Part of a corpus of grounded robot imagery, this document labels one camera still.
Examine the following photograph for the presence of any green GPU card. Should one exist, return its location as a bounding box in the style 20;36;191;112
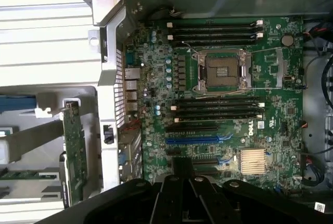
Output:
59;99;88;208

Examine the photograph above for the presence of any black expansion slot blue latch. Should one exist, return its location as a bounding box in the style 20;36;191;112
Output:
191;156;233;167

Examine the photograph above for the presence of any silver finned chipset heatsink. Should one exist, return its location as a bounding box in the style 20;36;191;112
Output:
238;148;269;175

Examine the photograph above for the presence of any long black expansion slot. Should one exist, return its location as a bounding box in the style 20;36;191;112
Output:
165;125;219;133

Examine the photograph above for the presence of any black RAM slot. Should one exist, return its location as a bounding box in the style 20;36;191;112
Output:
174;98;261;105
170;103;266;111
173;116;264;124
172;27;265;34
168;33;264;40
178;110;261;117
166;20;264;28
173;39;263;47

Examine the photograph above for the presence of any black plastic case latch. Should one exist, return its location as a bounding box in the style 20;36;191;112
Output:
103;124;116;144

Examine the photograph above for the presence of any green Dell motherboard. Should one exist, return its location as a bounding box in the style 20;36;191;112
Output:
124;17;305;192

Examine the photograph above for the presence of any metal rear port block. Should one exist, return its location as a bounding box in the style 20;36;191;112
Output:
124;52;143;125

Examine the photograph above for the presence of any white barcode sticker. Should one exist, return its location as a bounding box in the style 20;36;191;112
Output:
314;201;327;213

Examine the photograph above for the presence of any metal CPU socket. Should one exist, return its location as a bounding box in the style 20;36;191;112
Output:
191;48;253;95

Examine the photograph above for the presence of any silver parts rack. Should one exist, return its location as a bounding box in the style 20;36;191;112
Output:
0;85;101;210

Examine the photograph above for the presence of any green RAM stick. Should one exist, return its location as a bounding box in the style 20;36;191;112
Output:
0;171;59;181

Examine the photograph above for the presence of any silver metal PC case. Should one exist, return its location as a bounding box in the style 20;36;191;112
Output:
80;0;333;224

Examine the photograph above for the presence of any white plastic holder block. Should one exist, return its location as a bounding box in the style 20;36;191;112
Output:
0;127;19;165

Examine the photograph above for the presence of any round coin cell battery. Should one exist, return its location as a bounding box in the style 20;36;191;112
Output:
281;34;295;47

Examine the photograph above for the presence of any blue plastic strip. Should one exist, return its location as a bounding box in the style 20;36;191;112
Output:
0;95;35;114

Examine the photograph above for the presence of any thin red wire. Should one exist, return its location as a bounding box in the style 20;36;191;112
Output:
119;119;142;132

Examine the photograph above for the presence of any thin grey wire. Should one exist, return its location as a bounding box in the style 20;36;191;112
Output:
303;51;333;90

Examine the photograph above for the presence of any thick black cable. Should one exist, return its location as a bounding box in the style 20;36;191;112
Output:
321;53;333;101

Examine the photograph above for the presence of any red and black wire bundle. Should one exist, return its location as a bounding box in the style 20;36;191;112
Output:
303;22;333;43

